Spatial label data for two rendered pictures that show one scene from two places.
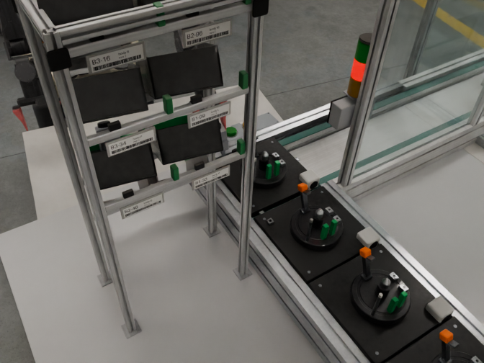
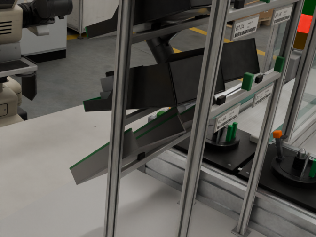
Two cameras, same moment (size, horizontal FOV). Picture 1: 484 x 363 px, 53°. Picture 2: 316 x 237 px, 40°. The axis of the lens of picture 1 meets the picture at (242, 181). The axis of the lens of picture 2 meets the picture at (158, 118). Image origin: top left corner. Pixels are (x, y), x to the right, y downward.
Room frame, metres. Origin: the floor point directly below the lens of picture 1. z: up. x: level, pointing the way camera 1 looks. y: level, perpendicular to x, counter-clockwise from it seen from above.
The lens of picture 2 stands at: (0.03, 0.57, 1.61)
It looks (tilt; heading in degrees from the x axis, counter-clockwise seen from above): 27 degrees down; 337
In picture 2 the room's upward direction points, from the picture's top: 7 degrees clockwise
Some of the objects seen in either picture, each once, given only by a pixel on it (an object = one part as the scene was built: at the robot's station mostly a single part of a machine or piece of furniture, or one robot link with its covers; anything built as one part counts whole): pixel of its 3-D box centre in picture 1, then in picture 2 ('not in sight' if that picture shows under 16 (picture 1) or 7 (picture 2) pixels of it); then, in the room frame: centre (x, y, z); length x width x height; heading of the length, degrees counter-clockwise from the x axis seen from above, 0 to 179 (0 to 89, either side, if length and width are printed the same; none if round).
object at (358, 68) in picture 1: (362, 68); (305, 22); (1.05, -0.29, 1.33); 0.05 x 0.05 x 0.05
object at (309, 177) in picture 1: (309, 180); (258, 140); (1.01, -0.20, 0.97); 0.05 x 0.05 x 0.04; 33
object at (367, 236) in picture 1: (317, 219); (299, 160); (0.83, -0.20, 1.01); 0.24 x 0.24 x 0.13; 33
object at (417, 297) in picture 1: (383, 288); not in sight; (0.63, -0.34, 1.01); 0.24 x 0.24 x 0.13; 33
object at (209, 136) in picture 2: (263, 169); (217, 136); (1.04, -0.06, 0.98); 0.14 x 0.14 x 0.02
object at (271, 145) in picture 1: (263, 173); (215, 142); (1.04, -0.06, 0.96); 0.24 x 0.24 x 0.02; 33
